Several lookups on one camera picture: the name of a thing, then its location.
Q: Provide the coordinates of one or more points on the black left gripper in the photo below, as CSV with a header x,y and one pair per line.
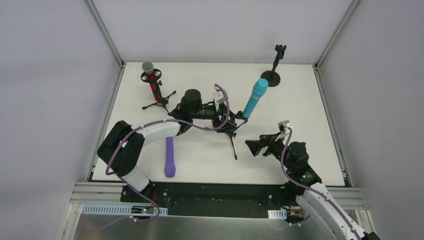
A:
x,y
219,116

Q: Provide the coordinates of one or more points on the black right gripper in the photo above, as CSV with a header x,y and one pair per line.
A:
x,y
267,147

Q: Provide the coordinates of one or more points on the black tripod clip stand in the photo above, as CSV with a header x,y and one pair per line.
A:
x,y
233,132

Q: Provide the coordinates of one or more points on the teal toy microphone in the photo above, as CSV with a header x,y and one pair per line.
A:
x,y
258,90

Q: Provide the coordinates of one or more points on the black round-base mic stand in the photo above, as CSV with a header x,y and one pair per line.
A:
x,y
272,77

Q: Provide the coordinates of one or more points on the black tripod shock-mount stand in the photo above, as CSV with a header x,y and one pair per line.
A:
x,y
162,102

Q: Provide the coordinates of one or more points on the purple toy microphone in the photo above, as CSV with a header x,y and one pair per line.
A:
x,y
170,168

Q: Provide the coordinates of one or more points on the red glitter microphone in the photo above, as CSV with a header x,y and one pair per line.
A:
x,y
152,76

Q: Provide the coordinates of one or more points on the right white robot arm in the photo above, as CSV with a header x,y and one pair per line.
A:
x,y
306,188

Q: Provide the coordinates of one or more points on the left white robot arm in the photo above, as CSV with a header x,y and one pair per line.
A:
x,y
122,146

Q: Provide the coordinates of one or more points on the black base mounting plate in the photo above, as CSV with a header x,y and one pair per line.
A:
x,y
222,200

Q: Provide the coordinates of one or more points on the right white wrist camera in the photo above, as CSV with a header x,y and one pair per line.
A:
x,y
284,128

